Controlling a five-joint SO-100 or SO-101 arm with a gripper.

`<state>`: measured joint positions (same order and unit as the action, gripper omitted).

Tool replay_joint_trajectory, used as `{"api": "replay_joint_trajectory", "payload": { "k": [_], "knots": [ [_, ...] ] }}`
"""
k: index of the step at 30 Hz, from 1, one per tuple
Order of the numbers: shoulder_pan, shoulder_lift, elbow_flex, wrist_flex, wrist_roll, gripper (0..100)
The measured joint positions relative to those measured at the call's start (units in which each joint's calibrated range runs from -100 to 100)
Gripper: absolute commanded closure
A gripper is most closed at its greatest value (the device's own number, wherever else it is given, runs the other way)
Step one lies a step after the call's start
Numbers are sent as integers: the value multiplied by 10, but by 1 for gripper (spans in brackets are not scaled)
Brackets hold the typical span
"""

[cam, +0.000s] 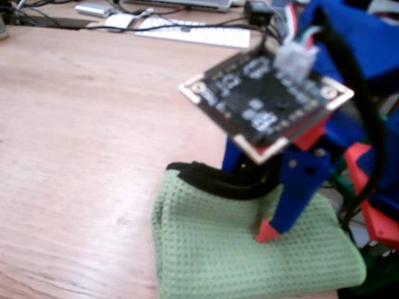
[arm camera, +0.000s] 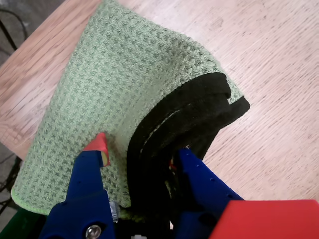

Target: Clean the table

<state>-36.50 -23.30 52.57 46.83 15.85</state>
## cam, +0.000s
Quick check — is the white computer mouse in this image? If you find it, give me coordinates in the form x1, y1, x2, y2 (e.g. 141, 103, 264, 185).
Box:
103, 13, 136, 33

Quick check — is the silver laptop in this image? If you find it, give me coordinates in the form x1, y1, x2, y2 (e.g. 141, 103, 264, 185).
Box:
122, 0, 233, 13

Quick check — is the silver metal device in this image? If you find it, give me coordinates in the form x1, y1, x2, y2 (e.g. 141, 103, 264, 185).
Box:
74, 2, 113, 19

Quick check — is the black camera circuit board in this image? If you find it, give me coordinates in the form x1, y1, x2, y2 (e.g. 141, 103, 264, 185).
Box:
178, 46, 356, 166

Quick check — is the red robot base plate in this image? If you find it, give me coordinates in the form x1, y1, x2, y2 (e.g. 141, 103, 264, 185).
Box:
342, 142, 399, 252

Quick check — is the grey object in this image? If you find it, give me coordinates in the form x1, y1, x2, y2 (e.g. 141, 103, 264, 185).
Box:
0, 14, 10, 41

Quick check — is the thin black desk cable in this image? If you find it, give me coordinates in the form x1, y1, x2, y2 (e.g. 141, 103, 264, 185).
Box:
83, 18, 250, 35

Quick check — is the white wire connector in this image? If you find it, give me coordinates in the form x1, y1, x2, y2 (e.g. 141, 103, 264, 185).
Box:
275, 39, 320, 84

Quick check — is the white keyboard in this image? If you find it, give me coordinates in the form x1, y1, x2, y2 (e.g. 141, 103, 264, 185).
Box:
134, 17, 251, 50

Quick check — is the green cloth with black trim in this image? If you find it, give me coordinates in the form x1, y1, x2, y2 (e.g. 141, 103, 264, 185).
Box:
151, 161, 367, 299

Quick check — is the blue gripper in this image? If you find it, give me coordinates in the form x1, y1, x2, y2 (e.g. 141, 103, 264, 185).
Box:
294, 0, 399, 163

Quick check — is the red camera mount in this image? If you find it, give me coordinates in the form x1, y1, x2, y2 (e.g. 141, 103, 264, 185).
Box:
257, 108, 333, 160

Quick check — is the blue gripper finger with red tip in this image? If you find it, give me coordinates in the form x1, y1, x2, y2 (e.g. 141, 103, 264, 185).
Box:
254, 144, 332, 244
221, 136, 248, 174

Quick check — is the white usb cable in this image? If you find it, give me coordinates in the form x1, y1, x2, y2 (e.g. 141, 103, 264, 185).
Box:
133, 7, 156, 21

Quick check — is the black power adapter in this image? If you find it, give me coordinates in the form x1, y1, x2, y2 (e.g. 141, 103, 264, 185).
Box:
243, 0, 275, 28

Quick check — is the thick black camera cable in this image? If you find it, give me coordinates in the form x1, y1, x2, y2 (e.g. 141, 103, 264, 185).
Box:
314, 5, 390, 233

